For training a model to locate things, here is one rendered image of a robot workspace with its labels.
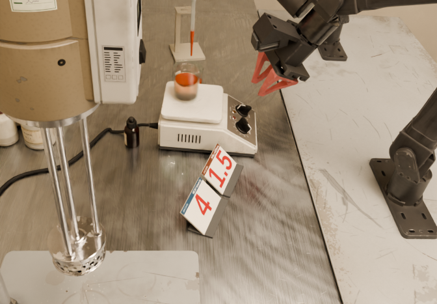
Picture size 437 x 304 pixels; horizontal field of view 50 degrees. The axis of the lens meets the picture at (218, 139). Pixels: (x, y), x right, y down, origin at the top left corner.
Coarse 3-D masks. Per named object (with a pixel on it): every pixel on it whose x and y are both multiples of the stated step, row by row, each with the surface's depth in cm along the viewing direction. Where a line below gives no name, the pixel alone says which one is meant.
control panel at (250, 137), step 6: (228, 96) 100; (228, 102) 98; (234, 102) 99; (240, 102) 101; (228, 108) 96; (234, 108) 98; (228, 114) 95; (234, 114) 96; (252, 114) 101; (228, 120) 93; (234, 120) 95; (252, 120) 99; (228, 126) 92; (234, 126) 93; (252, 126) 98; (234, 132) 92; (240, 132) 93; (252, 132) 96; (246, 138) 93; (252, 138) 95
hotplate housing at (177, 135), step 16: (224, 96) 99; (224, 112) 95; (160, 128) 90; (176, 128) 90; (192, 128) 90; (208, 128) 91; (224, 128) 91; (160, 144) 93; (176, 144) 93; (192, 144) 93; (208, 144) 93; (224, 144) 93; (240, 144) 92; (256, 144) 95
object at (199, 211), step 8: (200, 184) 83; (200, 192) 82; (208, 192) 84; (192, 200) 80; (200, 200) 82; (208, 200) 83; (216, 200) 84; (192, 208) 80; (200, 208) 81; (208, 208) 82; (192, 216) 79; (200, 216) 80; (208, 216) 81; (200, 224) 79
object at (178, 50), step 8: (176, 8) 115; (184, 8) 116; (176, 16) 116; (176, 24) 117; (176, 32) 118; (176, 40) 120; (176, 48) 121; (184, 48) 124; (192, 48) 125; (200, 48) 125; (176, 56) 121; (184, 56) 121; (192, 56) 122; (200, 56) 122
